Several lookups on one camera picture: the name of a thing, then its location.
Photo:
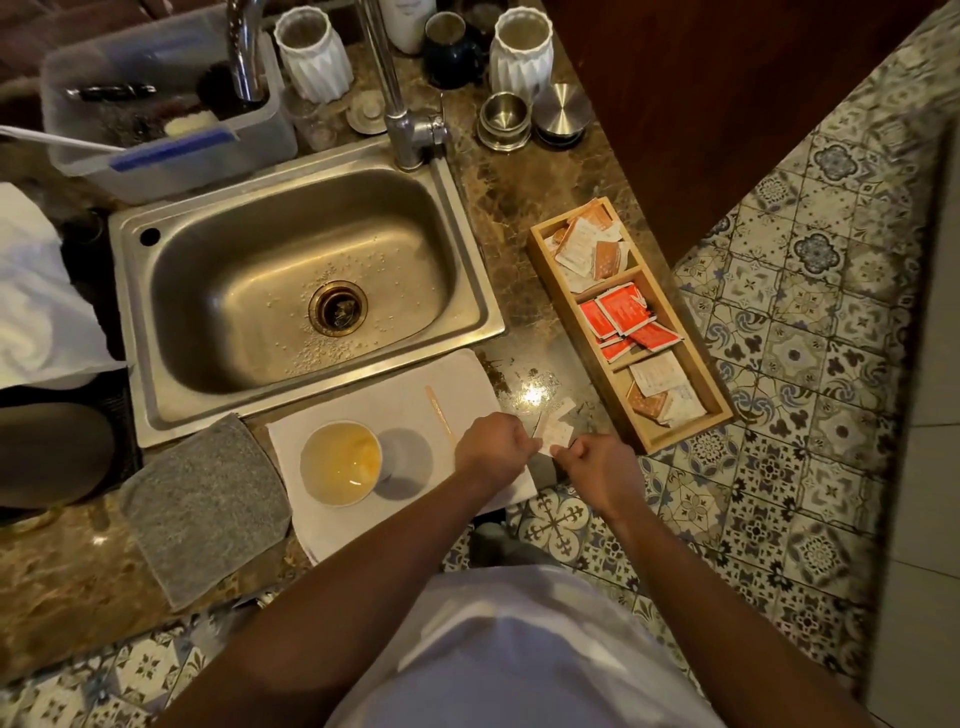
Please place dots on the person's right hand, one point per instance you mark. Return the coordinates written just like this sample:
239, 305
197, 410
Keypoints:
604, 472

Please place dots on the person's left hand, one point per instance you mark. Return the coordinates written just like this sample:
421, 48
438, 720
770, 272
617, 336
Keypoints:
495, 450

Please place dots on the person's right fingers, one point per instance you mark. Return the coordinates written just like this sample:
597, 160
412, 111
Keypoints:
566, 457

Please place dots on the person's left fingers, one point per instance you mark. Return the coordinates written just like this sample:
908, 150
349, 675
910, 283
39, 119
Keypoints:
529, 444

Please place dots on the white paper sachet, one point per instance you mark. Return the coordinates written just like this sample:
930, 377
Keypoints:
556, 424

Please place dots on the person's right forearm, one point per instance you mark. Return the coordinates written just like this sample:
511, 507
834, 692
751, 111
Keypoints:
720, 622

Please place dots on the person's left forearm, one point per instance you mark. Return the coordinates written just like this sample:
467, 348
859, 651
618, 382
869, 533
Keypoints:
352, 600

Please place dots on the wooden stir stick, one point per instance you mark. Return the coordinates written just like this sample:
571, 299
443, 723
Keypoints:
439, 412

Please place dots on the brown orange sachet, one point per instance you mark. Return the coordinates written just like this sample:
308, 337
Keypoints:
645, 403

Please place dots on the person's grey shoe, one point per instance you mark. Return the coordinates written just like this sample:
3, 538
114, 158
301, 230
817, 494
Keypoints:
502, 546

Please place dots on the small red sachet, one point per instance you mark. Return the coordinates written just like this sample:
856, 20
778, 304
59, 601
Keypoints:
616, 350

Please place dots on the white paper napkin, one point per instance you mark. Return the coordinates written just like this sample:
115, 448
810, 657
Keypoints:
420, 390

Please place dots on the plain white sachet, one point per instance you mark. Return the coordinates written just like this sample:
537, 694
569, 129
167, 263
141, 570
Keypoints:
684, 406
658, 373

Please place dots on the wooden compartment tray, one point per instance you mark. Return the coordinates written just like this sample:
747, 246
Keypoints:
701, 390

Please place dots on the large red sachet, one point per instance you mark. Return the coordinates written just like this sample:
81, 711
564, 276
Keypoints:
624, 307

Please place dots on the white cup with tea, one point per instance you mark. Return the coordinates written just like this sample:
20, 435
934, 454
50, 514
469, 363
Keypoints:
341, 463

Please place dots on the small orange sachet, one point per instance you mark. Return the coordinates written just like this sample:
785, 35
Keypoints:
606, 260

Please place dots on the white and orange sachet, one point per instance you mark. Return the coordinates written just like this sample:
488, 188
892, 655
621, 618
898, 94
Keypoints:
598, 216
577, 247

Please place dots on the person's white shirt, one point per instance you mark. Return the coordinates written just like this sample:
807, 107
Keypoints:
517, 660

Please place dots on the brass sink drain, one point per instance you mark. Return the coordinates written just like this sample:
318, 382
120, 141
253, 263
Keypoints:
338, 308

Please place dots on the stacked steel cups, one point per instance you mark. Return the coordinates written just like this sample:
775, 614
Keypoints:
505, 120

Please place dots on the grey cleaning cloth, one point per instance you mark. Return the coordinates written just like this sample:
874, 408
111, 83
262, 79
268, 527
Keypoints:
206, 510

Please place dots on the round steel lid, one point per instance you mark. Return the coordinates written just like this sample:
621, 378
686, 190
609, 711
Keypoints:
562, 112

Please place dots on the chrome sink faucet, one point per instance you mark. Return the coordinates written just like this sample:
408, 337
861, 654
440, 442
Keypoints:
409, 127

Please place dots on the small white sink plug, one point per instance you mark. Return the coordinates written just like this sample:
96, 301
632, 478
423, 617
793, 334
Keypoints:
367, 112

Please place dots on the stainless steel sink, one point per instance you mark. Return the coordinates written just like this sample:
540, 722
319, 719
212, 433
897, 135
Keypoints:
225, 225

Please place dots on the clear drinking glass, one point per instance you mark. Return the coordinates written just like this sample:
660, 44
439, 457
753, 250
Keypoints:
313, 127

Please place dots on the white ribbed vase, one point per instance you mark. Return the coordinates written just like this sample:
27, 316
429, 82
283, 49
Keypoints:
319, 64
521, 60

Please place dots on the dark blue mug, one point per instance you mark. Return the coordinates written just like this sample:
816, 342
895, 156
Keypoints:
450, 56

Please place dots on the clear plastic storage container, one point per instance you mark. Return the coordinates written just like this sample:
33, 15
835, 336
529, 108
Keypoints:
247, 142

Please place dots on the white bottle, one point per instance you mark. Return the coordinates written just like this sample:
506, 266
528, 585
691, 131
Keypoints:
407, 22

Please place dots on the dark round pot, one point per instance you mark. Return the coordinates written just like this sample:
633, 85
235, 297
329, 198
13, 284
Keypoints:
52, 454

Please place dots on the chrome curved tap spout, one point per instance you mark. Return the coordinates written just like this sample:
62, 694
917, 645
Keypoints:
246, 52

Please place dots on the white towel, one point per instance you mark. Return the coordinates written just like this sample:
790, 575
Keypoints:
41, 300

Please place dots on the black pen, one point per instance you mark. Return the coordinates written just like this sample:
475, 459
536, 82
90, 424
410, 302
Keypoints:
112, 91

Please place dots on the thin white stick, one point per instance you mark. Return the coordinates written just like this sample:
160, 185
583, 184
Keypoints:
60, 139

